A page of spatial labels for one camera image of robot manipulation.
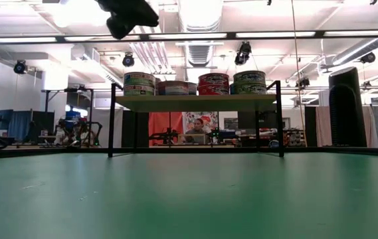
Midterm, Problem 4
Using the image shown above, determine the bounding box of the white air vent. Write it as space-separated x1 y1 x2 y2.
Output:
187 44 211 68

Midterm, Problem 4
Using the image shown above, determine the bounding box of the blue curtain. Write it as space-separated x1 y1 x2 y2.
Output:
7 110 33 135

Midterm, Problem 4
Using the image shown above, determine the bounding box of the black metal frame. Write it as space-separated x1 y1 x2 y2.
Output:
42 86 95 133

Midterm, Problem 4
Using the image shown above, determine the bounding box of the black ribbed column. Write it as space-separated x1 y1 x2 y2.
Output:
328 66 368 147

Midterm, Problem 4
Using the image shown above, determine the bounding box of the colourful poster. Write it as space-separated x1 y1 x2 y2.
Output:
181 112 220 145

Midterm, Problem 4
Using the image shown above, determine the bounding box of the black table frame rail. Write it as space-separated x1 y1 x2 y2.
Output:
0 145 378 160

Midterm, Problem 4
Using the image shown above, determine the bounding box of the silver air duct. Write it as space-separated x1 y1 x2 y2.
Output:
331 35 378 66

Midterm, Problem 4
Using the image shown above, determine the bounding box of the black chalkboard sign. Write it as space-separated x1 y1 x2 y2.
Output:
223 118 238 131

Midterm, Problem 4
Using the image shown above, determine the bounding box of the black spotlight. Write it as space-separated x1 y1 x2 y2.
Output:
234 40 252 66
295 77 311 89
359 51 377 64
13 59 29 75
122 52 136 68

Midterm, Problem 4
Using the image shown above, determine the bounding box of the black partition panel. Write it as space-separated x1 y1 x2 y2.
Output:
304 105 318 139

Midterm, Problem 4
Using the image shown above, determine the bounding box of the long light bar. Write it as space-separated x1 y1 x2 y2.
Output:
0 29 378 44

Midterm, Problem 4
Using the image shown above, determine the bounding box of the black monitor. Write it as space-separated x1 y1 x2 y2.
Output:
236 111 259 131

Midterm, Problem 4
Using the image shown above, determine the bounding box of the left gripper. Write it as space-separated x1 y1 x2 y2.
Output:
95 0 160 40

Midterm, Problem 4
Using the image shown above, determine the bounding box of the thin hanging cable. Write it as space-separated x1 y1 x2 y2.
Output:
290 0 306 133

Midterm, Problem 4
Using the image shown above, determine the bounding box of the wooden shelf black frame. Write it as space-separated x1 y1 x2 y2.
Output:
108 80 285 159

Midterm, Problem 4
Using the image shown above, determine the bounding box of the small wooden shelf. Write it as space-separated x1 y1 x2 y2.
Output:
177 133 207 145

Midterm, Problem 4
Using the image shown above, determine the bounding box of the person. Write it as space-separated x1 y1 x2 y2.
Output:
185 118 209 144
54 119 92 146

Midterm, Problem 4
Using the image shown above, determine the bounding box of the blue label can gold lid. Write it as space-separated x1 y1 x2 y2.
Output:
124 72 156 88

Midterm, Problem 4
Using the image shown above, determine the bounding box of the grey workbench wooden top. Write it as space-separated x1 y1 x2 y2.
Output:
0 134 73 149

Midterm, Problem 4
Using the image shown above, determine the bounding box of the black curtain panel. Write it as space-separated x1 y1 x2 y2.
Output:
121 111 150 148

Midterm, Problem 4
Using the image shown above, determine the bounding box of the red label can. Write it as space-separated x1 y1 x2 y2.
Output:
197 84 231 96
197 72 230 86

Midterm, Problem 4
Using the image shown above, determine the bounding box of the pink cloth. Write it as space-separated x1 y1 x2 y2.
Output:
314 105 333 139

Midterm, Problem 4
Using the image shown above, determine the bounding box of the red curtain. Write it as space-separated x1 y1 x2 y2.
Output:
147 112 185 146

